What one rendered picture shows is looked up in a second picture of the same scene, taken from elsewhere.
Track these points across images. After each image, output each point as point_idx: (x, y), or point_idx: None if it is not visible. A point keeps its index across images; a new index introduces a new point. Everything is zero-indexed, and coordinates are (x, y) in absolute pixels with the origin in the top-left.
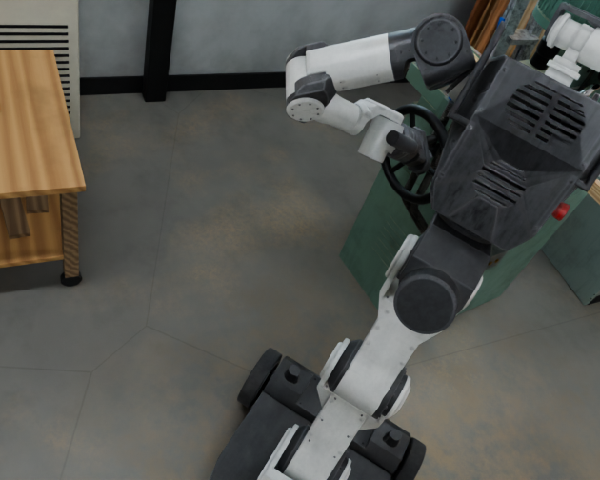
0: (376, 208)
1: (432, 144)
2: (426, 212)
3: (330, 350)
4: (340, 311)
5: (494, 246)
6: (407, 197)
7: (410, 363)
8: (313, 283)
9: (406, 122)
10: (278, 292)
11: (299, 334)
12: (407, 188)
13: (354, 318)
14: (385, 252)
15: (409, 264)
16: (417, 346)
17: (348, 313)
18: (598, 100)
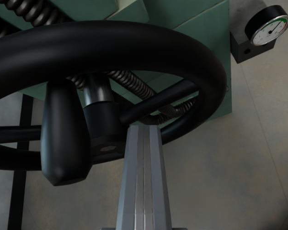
0: (134, 123)
1: (82, 78)
2: (163, 86)
3: (241, 172)
4: (204, 153)
5: (246, 4)
6: (177, 137)
7: (253, 108)
8: (177, 167)
9: (42, 97)
10: (185, 200)
11: (226, 195)
12: (146, 120)
13: (210, 143)
14: (172, 119)
15: None
16: (237, 98)
17: (205, 147)
18: None
